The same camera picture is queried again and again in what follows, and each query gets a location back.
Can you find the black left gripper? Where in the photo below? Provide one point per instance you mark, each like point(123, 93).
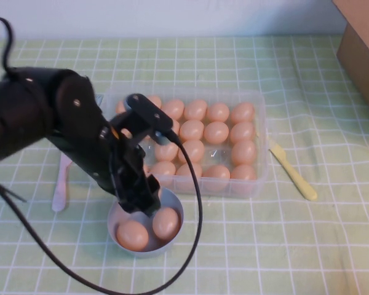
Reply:
point(126, 166)

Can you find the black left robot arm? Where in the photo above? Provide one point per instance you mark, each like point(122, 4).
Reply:
point(34, 116)

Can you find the light brown egg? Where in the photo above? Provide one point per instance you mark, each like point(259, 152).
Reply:
point(216, 132)
point(163, 172)
point(216, 176)
point(218, 112)
point(195, 109)
point(125, 133)
point(243, 176)
point(176, 128)
point(243, 152)
point(242, 112)
point(132, 236)
point(184, 175)
point(156, 100)
point(165, 225)
point(147, 169)
point(195, 151)
point(242, 132)
point(192, 130)
point(167, 153)
point(174, 109)
point(120, 107)

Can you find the clear plastic egg box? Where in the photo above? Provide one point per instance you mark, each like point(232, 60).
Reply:
point(213, 153)

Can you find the brown cardboard box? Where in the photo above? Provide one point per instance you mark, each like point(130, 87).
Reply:
point(363, 46)

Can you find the grey round bowl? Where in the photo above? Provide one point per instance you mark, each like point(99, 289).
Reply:
point(172, 199)

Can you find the pink plastic knife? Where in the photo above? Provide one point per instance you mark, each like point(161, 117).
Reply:
point(60, 193)

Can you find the blue plastic fork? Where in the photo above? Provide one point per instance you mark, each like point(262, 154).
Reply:
point(100, 99)

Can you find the green checked tablecloth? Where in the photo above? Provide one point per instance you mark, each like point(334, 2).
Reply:
point(264, 246)

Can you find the yellow plastic knife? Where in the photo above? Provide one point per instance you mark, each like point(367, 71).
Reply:
point(295, 178)

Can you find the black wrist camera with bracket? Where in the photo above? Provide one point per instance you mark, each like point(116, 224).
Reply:
point(144, 113)

